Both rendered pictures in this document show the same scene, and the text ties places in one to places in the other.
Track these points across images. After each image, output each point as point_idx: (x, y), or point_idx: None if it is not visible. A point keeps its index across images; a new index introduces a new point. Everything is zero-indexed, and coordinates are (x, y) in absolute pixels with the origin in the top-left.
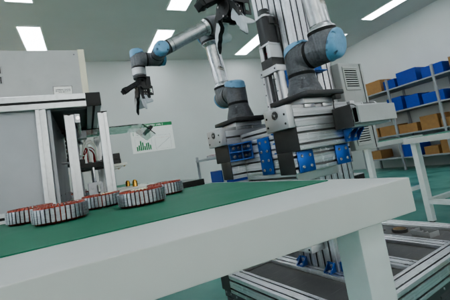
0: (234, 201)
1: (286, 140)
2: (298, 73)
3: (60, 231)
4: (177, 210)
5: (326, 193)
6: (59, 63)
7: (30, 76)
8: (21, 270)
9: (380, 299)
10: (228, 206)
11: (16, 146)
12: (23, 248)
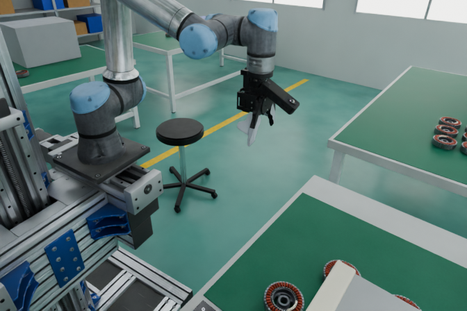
0: (347, 213)
1: (145, 207)
2: (115, 128)
3: (412, 271)
4: (364, 230)
5: (336, 189)
6: None
7: None
8: (432, 232)
9: None
10: (355, 213)
11: None
12: (431, 256)
